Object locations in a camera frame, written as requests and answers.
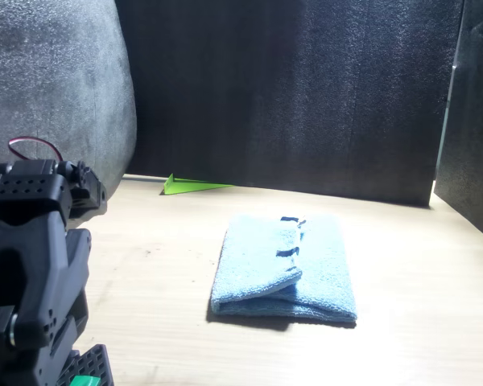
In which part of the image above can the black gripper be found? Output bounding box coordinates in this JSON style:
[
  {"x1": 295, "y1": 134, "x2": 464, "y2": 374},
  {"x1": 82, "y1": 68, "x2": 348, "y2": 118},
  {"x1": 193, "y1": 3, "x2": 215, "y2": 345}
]
[{"x1": 64, "y1": 160, "x2": 109, "y2": 220}]

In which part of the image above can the light blue towel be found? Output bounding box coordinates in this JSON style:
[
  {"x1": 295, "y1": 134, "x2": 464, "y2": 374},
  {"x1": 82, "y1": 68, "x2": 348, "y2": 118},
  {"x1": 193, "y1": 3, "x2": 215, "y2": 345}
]
[{"x1": 209, "y1": 213, "x2": 358, "y2": 325}]

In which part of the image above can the black arm base block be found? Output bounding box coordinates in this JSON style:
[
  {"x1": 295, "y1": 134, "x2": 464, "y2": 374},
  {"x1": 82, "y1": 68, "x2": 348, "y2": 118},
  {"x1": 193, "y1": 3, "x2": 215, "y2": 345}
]
[{"x1": 58, "y1": 343, "x2": 114, "y2": 386}]

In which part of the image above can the curved grey foam sheet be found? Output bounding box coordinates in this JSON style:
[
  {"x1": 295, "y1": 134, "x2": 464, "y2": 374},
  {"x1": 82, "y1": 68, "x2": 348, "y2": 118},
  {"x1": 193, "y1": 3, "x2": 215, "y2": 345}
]
[{"x1": 0, "y1": 0, "x2": 138, "y2": 202}]

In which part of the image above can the green clamp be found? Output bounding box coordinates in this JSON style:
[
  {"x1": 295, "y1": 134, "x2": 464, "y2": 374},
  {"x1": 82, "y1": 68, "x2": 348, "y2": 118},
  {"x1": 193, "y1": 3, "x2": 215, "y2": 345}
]
[{"x1": 69, "y1": 373, "x2": 101, "y2": 386}]

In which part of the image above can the dark foam panel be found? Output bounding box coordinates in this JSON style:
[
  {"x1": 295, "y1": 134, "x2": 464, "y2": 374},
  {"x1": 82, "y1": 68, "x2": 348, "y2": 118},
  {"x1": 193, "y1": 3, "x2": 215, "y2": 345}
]
[
  {"x1": 433, "y1": 0, "x2": 483, "y2": 246},
  {"x1": 114, "y1": 0, "x2": 464, "y2": 209}
]

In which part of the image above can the black arm servo wire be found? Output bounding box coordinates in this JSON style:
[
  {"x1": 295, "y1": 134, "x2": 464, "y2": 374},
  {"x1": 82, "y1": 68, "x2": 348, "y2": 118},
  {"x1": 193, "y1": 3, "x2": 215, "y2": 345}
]
[{"x1": 6, "y1": 137, "x2": 64, "y2": 162}]

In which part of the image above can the green plastic bracket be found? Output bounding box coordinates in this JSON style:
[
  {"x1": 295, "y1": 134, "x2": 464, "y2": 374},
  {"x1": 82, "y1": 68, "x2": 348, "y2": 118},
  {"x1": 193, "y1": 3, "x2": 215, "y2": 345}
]
[{"x1": 159, "y1": 173, "x2": 235, "y2": 197}]

